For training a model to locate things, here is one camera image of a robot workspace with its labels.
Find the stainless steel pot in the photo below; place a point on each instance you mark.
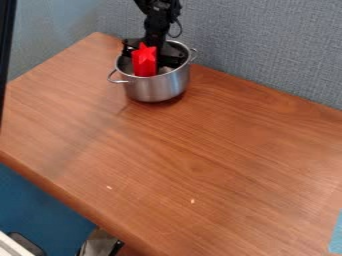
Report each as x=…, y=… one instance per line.
x=167, y=84

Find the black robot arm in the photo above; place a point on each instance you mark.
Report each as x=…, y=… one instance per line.
x=161, y=11

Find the red star-shaped bar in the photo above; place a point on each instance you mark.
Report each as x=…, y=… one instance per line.
x=144, y=61

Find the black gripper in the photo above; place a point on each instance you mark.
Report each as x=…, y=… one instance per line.
x=169, y=56

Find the dark vertical post left edge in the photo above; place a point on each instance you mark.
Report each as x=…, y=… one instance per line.
x=6, y=24

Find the white object bottom left corner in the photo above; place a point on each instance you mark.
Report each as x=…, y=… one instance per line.
x=10, y=248

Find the grey chair part below table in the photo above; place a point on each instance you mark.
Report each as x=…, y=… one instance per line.
x=100, y=244

